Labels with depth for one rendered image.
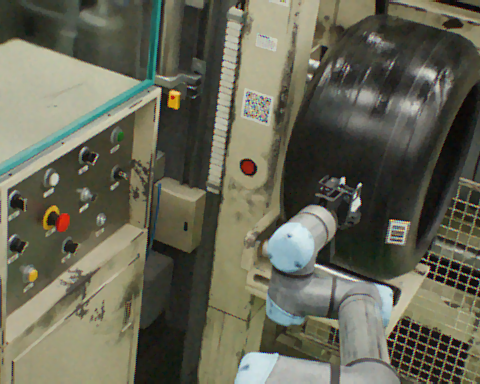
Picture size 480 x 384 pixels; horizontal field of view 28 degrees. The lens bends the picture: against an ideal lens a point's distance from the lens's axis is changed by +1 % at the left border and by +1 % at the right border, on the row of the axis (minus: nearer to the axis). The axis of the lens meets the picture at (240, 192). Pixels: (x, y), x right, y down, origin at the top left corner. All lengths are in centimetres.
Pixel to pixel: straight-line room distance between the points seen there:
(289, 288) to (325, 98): 47
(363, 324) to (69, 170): 75
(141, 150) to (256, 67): 32
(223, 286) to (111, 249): 39
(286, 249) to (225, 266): 83
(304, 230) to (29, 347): 68
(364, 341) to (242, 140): 89
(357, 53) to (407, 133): 21
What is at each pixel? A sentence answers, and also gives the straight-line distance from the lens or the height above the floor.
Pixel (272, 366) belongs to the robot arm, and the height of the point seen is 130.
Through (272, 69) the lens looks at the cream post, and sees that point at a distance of 219.
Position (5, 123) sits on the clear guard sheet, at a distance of 175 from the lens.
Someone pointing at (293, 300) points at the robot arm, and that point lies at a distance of 172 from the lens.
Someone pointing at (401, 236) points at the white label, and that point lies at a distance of 201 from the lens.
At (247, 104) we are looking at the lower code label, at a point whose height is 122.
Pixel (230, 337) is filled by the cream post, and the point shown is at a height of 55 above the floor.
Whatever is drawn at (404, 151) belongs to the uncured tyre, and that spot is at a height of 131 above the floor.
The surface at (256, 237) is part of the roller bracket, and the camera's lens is 226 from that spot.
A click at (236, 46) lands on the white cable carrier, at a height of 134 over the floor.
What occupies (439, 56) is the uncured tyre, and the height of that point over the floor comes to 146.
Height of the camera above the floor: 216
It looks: 30 degrees down
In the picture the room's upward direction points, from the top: 8 degrees clockwise
